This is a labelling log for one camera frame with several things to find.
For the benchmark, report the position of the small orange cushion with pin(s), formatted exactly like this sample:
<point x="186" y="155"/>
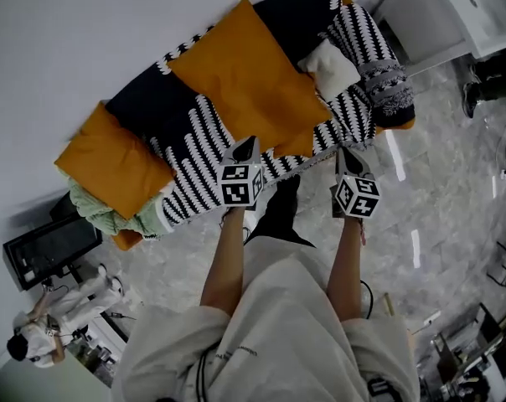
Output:
<point x="295" y="145"/>

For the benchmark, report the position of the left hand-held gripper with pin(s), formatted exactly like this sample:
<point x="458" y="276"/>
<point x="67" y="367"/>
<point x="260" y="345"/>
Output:
<point x="238" y="187"/>

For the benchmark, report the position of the white sink cabinet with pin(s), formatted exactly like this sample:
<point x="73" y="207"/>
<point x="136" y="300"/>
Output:
<point x="445" y="15"/>

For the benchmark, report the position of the light green knitted blanket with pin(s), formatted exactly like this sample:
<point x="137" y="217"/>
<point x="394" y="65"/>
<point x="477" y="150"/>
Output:
<point x="102" y="216"/>

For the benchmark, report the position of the person's left forearm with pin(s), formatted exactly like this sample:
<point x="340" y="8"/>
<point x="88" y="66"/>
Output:
<point x="223" y="266"/>

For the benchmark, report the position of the white fluffy pillow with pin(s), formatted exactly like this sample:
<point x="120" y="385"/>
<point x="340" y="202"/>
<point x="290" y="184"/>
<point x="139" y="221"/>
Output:
<point x="330" y="69"/>

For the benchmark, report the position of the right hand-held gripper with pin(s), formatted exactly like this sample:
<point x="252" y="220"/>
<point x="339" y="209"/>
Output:
<point x="355" y="197"/>

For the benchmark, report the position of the person's beige sweatshirt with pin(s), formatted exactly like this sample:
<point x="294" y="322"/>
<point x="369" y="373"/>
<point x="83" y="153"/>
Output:
<point x="278" y="341"/>

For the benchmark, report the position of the black power adapter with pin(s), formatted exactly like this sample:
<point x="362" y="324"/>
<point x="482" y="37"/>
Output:
<point x="118" y="315"/>

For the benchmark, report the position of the grey patterned throw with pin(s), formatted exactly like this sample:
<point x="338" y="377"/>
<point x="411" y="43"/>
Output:
<point x="389" y="94"/>

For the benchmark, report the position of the person's black trousers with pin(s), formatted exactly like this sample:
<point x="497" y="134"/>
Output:
<point x="280" y="216"/>

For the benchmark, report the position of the person's right forearm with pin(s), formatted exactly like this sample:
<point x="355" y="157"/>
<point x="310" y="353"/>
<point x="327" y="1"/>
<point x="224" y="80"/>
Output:
<point x="345" y="270"/>

